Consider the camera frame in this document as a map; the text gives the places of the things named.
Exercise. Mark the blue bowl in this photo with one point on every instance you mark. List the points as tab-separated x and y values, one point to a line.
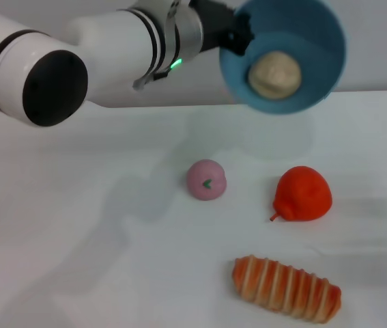
323	41

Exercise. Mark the orange striped bread loaf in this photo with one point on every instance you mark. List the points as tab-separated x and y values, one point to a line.
285	288

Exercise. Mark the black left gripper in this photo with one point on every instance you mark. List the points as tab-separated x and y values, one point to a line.
213	24

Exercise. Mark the pink peach bun toy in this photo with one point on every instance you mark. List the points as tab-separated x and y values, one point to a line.
207	179

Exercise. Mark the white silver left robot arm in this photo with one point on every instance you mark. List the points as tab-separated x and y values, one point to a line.
77	58

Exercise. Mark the beige potato toy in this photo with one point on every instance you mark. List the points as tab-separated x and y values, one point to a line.
275	75

